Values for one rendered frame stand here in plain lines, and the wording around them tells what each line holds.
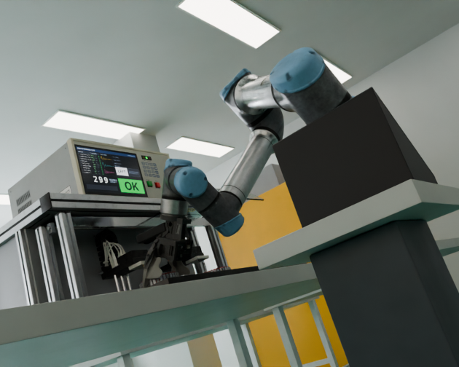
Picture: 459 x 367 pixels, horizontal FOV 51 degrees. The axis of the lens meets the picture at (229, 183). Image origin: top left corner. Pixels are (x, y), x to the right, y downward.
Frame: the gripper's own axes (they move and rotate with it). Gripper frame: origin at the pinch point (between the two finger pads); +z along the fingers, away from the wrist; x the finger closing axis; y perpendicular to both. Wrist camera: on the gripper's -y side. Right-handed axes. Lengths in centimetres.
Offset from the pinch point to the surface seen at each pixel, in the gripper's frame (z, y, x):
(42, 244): -8.2, -26.4, -20.3
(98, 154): -35.0, -34.3, 1.4
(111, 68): -128, -280, 196
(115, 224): -14.6, -18.7, -2.0
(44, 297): 6.3, -24.8, -19.1
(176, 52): -152, -238, 239
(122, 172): -30.2, -31.6, 9.3
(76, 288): 0.4, -9.6, -20.3
